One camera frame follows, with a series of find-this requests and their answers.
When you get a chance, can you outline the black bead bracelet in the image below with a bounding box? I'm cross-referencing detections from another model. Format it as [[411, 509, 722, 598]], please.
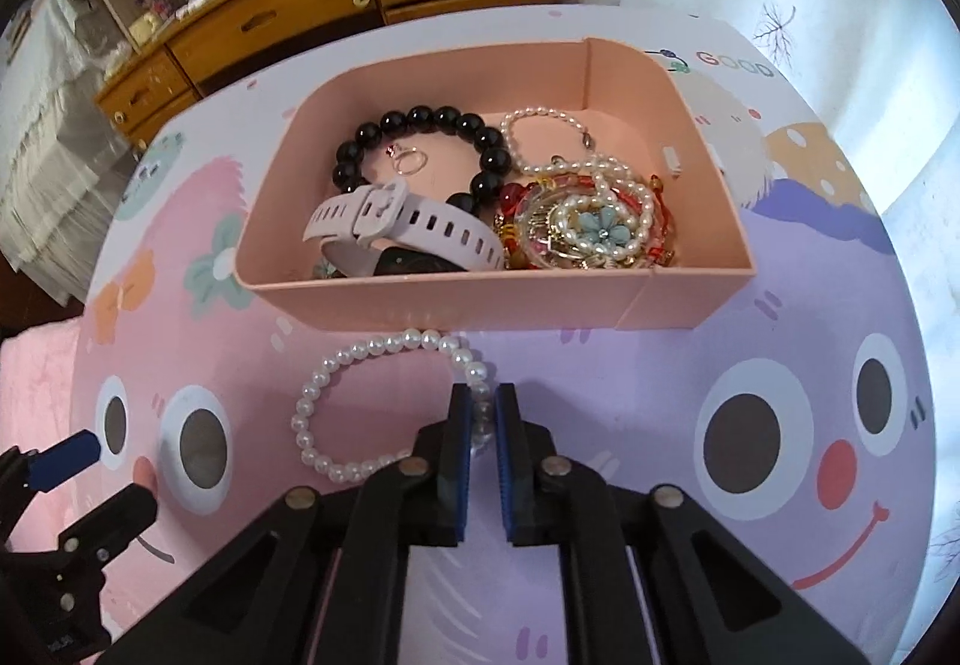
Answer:
[[330, 106, 515, 216]]

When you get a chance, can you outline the pink blanket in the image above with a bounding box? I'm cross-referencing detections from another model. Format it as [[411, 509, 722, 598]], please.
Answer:
[[0, 320, 98, 456]]

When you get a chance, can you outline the cartoon printed tablecloth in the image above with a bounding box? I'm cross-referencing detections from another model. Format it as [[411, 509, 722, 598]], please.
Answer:
[[67, 5, 938, 665]]

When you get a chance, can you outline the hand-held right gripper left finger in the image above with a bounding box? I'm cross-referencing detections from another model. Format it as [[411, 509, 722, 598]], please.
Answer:
[[94, 382, 475, 665]]

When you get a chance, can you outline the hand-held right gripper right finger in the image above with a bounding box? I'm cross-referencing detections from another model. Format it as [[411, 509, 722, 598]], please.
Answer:
[[495, 382, 872, 665]]

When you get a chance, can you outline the pink tray box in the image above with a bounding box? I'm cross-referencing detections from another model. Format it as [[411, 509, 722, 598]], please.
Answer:
[[234, 37, 757, 330]]

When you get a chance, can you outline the gold leaf brooch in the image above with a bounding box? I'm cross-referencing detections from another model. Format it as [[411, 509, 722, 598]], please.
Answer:
[[519, 200, 668, 270]]

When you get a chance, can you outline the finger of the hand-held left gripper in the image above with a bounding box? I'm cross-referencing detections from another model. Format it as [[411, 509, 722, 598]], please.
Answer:
[[45, 481, 158, 587], [0, 431, 102, 508]]

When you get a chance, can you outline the white strap smartwatch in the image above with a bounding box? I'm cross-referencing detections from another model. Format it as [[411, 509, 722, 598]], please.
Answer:
[[304, 179, 507, 280]]

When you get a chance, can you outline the white lace covered bed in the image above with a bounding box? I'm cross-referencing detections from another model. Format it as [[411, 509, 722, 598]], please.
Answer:
[[0, 0, 143, 306]]

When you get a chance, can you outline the wooden desk with drawers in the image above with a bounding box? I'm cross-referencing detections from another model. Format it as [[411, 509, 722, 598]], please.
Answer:
[[94, 0, 563, 148]]

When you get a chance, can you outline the red bead string bracelet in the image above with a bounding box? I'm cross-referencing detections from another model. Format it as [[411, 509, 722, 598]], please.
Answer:
[[495, 173, 676, 272]]

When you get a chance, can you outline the large bead pearl bracelet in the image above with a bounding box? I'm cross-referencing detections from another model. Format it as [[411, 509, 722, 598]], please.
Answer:
[[291, 327, 497, 484]]

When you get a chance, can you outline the blue flower pearl hairpin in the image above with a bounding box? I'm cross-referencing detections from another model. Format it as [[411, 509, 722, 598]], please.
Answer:
[[559, 196, 653, 265]]

